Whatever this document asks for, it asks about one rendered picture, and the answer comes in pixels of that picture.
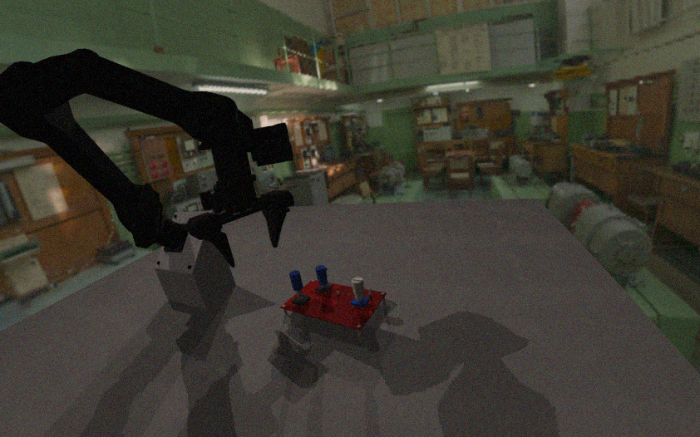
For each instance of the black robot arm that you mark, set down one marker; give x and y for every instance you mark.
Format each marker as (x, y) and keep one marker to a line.
(34, 103)

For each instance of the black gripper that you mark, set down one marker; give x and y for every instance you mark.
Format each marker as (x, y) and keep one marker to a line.
(239, 195)

